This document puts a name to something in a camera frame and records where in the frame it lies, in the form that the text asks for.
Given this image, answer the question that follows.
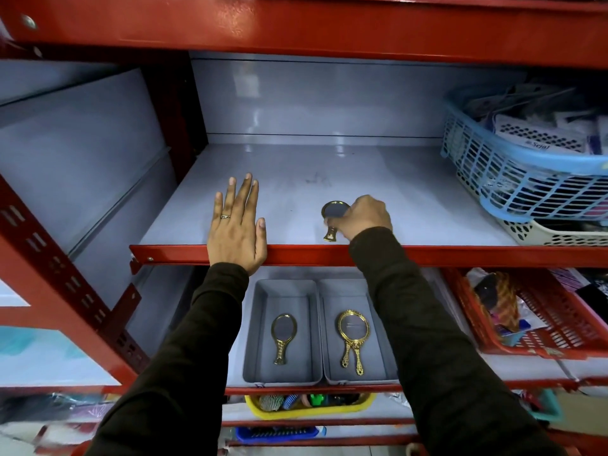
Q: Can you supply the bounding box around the person's right hand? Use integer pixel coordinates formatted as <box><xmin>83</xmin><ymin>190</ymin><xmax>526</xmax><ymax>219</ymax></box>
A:
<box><xmin>326</xmin><ymin>195</ymin><xmax>393</xmax><ymax>242</ymax></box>

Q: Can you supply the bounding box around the person's left hand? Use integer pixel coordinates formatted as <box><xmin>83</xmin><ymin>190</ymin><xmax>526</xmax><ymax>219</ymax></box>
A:
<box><xmin>207</xmin><ymin>174</ymin><xmax>268</xmax><ymax>276</ymax></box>

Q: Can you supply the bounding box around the person's right forearm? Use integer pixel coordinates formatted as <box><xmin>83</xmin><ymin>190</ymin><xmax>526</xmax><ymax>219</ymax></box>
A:
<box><xmin>349</xmin><ymin>226</ymin><xmax>567</xmax><ymax>456</ymax></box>

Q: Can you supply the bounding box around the person's left forearm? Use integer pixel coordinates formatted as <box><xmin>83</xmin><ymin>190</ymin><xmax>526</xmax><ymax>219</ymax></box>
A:
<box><xmin>85</xmin><ymin>262</ymin><xmax>250</xmax><ymax>456</ymax></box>

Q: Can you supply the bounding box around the grey plastic tray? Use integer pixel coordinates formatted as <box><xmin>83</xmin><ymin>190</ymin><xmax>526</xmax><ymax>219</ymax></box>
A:
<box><xmin>317</xmin><ymin>278</ymin><xmax>400</xmax><ymax>385</ymax></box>
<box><xmin>243</xmin><ymin>279</ymin><xmax>324</xmax><ymax>386</ymax></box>

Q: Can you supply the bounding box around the small gold hand mirror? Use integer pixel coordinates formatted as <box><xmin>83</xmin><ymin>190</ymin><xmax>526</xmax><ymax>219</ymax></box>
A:
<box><xmin>271</xmin><ymin>313</ymin><xmax>298</xmax><ymax>366</ymax></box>

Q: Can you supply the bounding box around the pile of colourful combs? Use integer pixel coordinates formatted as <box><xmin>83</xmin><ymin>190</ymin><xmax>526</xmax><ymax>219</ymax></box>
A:
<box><xmin>259</xmin><ymin>393</ymin><xmax>362</xmax><ymax>413</ymax></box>

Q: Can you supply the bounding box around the light blue plastic basket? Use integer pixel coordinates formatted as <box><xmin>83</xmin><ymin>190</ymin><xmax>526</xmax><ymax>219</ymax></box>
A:
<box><xmin>440</xmin><ymin>83</ymin><xmax>608</xmax><ymax>224</ymax></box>

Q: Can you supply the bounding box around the yellow plastic basket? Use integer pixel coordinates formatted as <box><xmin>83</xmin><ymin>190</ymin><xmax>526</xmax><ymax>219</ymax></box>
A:
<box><xmin>244</xmin><ymin>393</ymin><xmax>377</xmax><ymax>421</ymax></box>

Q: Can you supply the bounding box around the pile of assorted accessories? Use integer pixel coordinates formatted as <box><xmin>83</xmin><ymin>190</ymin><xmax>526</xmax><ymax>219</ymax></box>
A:
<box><xmin>465</xmin><ymin>268</ymin><xmax>608</xmax><ymax>348</ymax></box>

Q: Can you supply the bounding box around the red metal shelf rack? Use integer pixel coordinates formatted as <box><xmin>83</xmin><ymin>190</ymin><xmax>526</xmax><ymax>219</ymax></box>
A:
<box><xmin>0</xmin><ymin>0</ymin><xmax>608</xmax><ymax>456</ymax></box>

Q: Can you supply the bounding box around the dark blue plastic basket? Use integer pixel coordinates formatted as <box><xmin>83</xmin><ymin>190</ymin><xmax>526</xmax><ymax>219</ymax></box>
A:
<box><xmin>235</xmin><ymin>426</ymin><xmax>327</xmax><ymax>445</ymax></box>

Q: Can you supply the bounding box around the white plastic basket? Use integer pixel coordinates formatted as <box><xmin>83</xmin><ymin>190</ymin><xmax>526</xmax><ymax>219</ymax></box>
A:
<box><xmin>456</xmin><ymin>171</ymin><xmax>608</xmax><ymax>247</ymax></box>

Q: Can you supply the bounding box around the pile of white packets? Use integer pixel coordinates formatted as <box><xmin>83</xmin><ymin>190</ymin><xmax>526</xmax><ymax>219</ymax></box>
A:
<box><xmin>463</xmin><ymin>84</ymin><xmax>608</xmax><ymax>155</ymax></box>

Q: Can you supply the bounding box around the red plastic basket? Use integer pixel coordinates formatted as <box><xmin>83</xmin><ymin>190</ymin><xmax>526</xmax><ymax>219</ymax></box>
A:
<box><xmin>443</xmin><ymin>268</ymin><xmax>608</xmax><ymax>361</ymax></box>

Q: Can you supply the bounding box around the teal plastic basket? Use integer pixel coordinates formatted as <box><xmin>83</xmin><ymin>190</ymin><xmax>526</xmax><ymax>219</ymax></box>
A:
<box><xmin>522</xmin><ymin>389</ymin><xmax>564</xmax><ymax>424</ymax></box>

